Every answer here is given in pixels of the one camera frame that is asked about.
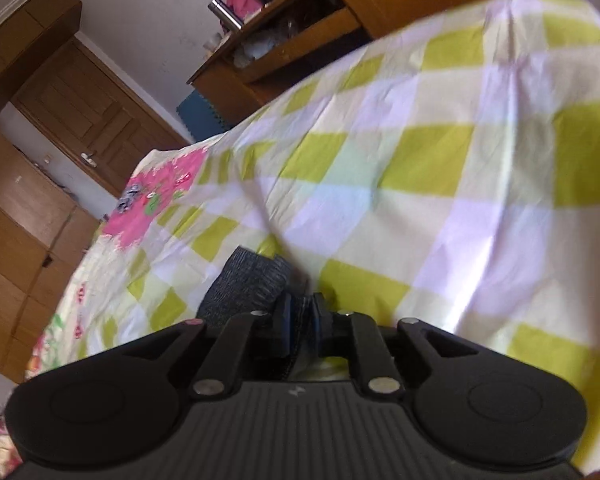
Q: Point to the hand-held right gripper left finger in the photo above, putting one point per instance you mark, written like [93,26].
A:
[283,325]

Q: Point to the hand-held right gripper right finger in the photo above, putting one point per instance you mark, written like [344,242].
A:
[321,322]

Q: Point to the grey checked pants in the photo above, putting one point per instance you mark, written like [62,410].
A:
[250,280]

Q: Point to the blue foam mat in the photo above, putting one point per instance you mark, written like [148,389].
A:
[200,117]

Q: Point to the clear plastic bags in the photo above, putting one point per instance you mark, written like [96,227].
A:
[255,50]

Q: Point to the wooden wardrobe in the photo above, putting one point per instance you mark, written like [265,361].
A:
[15,240]

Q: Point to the wooden door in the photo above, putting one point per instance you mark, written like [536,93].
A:
[95,110]

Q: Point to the steel thermos bottle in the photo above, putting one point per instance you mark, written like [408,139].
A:
[225,14]

